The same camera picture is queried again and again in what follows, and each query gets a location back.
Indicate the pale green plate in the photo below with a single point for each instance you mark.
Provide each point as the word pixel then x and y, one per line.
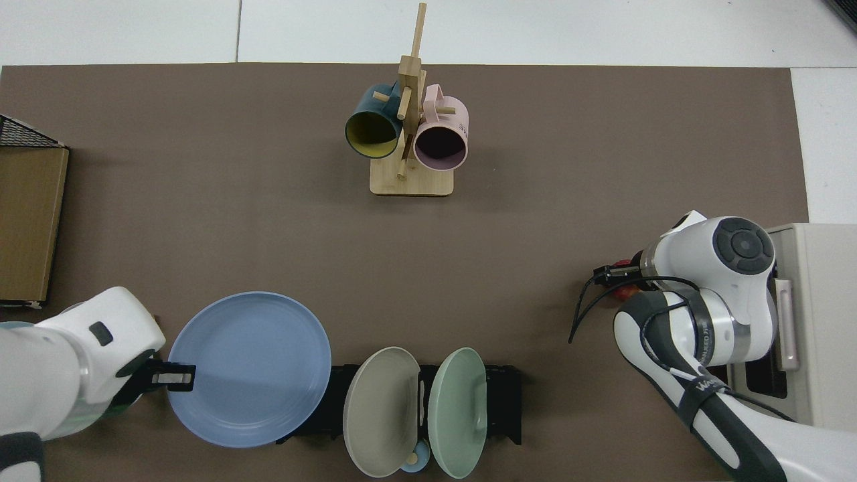
pixel 458 415

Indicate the blue plate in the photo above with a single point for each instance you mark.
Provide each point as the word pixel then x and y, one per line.
pixel 254 368

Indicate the pink cup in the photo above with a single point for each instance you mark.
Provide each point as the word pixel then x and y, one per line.
pixel 455 120

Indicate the dark blue cup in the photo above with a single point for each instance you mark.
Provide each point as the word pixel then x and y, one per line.
pixel 365 107

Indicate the red yellow apple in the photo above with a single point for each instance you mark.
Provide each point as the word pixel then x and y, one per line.
pixel 626 293

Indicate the dark grey bar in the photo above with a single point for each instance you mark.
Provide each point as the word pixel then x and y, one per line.
pixel 847 10

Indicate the brown table cloth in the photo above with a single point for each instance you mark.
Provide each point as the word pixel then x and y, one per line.
pixel 469 268

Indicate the small light blue round thing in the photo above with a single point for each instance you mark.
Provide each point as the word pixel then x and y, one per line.
pixel 418 465

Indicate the pale toaster oven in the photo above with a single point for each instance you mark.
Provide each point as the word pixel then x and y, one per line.
pixel 820 321

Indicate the wooden cup stand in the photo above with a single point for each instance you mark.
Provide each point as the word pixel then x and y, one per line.
pixel 412 181

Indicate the black dish rack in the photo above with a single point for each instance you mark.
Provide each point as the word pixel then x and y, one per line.
pixel 505 402

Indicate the beige grey plate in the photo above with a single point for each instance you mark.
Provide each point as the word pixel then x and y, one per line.
pixel 378 415

